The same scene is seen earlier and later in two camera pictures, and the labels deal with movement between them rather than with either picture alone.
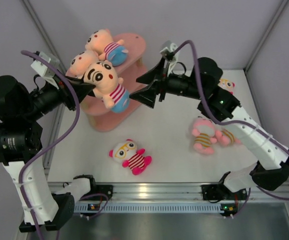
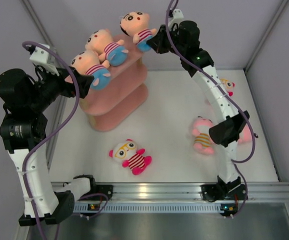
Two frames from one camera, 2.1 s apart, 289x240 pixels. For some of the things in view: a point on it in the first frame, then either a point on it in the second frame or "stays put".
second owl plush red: x=227 y=84 stays put
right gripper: x=155 y=73 → x=156 y=42
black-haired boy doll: x=107 y=85 → x=136 y=24
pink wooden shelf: x=134 y=75 stays put
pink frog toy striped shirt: x=204 y=130 stays put
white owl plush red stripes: x=126 y=151 stays put
